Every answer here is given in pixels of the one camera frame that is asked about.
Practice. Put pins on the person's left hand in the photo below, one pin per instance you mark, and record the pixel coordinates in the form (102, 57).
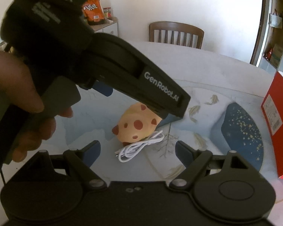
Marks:
(11, 75)

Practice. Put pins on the brown wooden chair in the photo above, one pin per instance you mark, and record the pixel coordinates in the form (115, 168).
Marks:
(176, 34)

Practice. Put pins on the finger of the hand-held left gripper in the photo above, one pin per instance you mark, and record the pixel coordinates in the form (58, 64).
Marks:
(167, 121)
(103, 90)

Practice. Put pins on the brown cardboard carton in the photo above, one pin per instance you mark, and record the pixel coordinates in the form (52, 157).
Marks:
(277, 55)

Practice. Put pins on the red cardboard box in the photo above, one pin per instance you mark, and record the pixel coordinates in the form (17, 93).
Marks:
(280, 127)

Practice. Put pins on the orange snack bag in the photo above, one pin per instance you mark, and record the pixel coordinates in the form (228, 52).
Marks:
(94, 10)

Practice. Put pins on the white wooden side cabinet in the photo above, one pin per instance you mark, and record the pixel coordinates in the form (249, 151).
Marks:
(107, 27)

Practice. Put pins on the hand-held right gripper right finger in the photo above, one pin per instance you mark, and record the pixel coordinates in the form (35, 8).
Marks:
(185, 153)

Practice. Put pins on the red lidded jar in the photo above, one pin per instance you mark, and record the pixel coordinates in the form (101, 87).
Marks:
(107, 13)

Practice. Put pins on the grey hanging bag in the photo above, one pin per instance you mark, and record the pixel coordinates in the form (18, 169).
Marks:
(276, 20)

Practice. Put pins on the red toy figure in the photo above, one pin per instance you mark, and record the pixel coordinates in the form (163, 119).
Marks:
(268, 54)

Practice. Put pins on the white patterned desktop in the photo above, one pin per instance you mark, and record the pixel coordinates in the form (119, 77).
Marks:
(214, 80)

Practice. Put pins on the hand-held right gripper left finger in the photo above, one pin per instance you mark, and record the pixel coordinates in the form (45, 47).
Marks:
(90, 154)

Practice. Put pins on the orange spotted pig toy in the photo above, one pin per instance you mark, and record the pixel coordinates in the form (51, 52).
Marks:
(134, 122)

